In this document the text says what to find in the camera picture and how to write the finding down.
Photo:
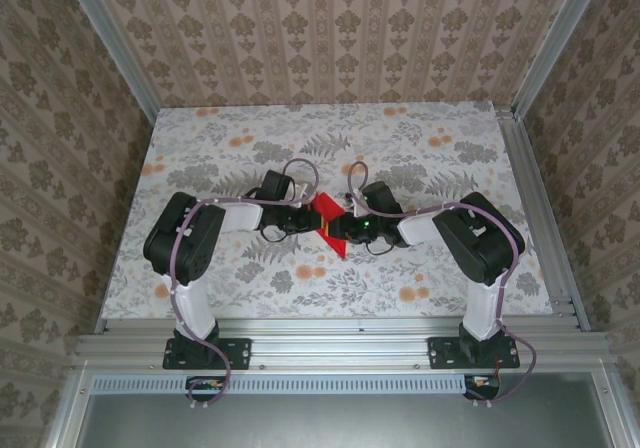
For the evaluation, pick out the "red square cloth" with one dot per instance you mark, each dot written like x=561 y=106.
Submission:
x=327 y=205

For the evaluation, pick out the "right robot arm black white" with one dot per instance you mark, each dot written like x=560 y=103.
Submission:
x=475 y=248

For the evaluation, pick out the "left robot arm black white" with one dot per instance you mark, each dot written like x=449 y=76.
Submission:
x=200 y=258

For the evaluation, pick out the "grey sheet metal panel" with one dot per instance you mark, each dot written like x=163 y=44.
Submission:
x=325 y=423

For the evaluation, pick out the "floral patterned table cover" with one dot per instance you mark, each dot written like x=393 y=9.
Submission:
x=400 y=133

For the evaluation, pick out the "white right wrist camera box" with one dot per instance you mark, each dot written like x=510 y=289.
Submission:
x=354 y=209

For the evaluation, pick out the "long aluminium base rail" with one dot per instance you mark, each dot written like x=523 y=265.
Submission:
x=340 y=343

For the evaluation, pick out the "aluminium table edge rail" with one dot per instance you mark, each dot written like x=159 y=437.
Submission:
x=526 y=168

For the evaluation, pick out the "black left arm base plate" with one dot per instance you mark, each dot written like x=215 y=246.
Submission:
x=239 y=353

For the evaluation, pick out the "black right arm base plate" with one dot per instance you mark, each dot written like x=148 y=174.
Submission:
x=440 y=353

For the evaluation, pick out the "aluminium frame post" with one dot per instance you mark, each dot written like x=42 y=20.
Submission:
x=556 y=43
x=114 y=48

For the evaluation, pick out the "aluminium frame bar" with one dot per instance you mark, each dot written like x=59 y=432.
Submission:
x=70 y=403
x=612 y=408

